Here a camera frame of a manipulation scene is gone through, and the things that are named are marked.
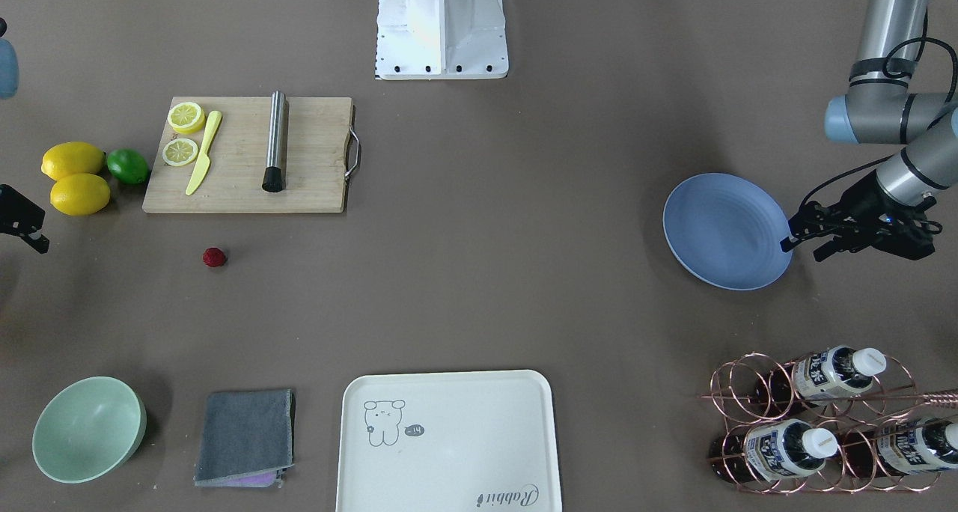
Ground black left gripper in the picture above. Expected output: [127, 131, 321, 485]
[780, 171, 943, 263]

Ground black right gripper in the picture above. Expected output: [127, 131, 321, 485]
[1, 184, 50, 254]

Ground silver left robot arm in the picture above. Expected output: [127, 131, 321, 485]
[780, 0, 957, 262]

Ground right robot arm blue joint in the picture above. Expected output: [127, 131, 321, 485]
[0, 18, 19, 100]

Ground blue plate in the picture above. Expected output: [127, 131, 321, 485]
[662, 172, 793, 291]

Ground red strawberry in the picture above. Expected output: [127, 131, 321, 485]
[201, 247, 228, 269]

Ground lower yellow lemon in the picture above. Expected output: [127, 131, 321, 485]
[50, 172, 111, 216]

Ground yellow lemon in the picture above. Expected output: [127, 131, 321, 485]
[50, 172, 111, 216]
[40, 141, 106, 181]

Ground upper yellow lemon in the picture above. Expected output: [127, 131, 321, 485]
[40, 141, 106, 181]

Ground green lime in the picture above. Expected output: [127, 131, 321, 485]
[106, 148, 150, 185]

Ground upper tea bottle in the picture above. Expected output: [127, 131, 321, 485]
[751, 345, 888, 416]

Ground tea bottle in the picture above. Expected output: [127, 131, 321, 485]
[708, 418, 839, 484]
[840, 417, 957, 478]
[751, 345, 888, 416]

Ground lemon slice on board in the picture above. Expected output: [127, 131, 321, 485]
[161, 138, 199, 167]

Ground yellow plastic knife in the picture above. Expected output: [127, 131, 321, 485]
[185, 110, 223, 197]

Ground lemon half on board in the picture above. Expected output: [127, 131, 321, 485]
[165, 100, 207, 135]

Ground light green bowl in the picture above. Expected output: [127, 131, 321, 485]
[31, 376, 147, 484]

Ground lower tea bottle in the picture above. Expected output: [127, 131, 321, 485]
[840, 417, 957, 478]
[708, 418, 839, 484]

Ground steel rod black tip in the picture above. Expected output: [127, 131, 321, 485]
[261, 90, 288, 192]

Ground grey folded cloth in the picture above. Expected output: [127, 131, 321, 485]
[194, 388, 295, 488]

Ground cream tray with bear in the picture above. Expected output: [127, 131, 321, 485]
[336, 369, 564, 511]

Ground rose gold wire bottle rack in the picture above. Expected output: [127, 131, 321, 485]
[702, 352, 956, 495]

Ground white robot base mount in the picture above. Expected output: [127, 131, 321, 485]
[374, 0, 510, 80]

